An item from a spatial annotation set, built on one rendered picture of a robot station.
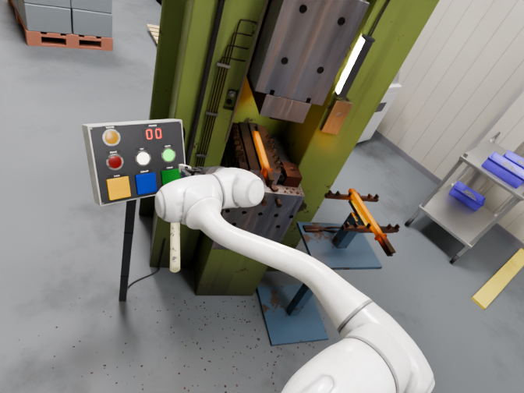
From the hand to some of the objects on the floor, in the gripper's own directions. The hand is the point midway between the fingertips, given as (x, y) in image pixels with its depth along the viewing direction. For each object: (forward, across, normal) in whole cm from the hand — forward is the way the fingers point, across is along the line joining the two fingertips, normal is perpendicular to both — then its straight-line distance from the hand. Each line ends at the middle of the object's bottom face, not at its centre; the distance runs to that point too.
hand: (185, 169), depth 123 cm
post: (+75, -9, -86) cm, 115 cm away
